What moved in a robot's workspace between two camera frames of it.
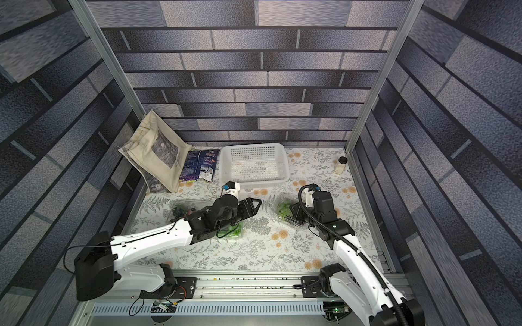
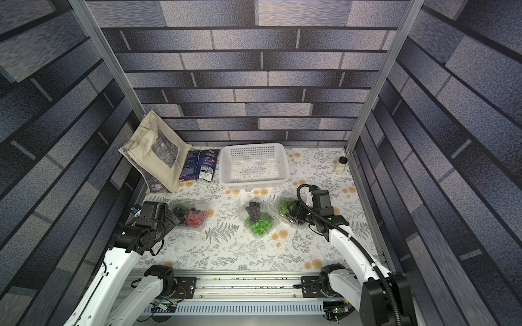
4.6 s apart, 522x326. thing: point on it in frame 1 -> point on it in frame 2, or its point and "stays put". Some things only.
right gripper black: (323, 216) stays put
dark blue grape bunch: (178, 212) stays put
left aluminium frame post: (108, 58) stays put
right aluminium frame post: (403, 30) stays put
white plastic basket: (253, 166) stays put
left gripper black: (253, 210) -> (171, 223)
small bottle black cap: (340, 166) stays put
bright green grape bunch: (236, 233) -> (259, 227)
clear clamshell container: (234, 231) -> (257, 219)
